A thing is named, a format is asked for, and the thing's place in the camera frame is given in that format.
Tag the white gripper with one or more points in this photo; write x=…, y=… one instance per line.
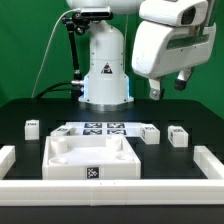
x=159, y=50

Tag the white square tabletop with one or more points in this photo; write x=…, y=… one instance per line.
x=89, y=157

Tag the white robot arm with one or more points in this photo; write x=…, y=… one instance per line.
x=106, y=86

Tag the white U-shaped fence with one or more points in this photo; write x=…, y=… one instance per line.
x=103, y=192

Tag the white marker base plate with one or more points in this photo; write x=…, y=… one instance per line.
x=129, y=129

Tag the grey camera on mount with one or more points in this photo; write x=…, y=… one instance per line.
x=94, y=13

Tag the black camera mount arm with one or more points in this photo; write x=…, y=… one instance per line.
x=73, y=30

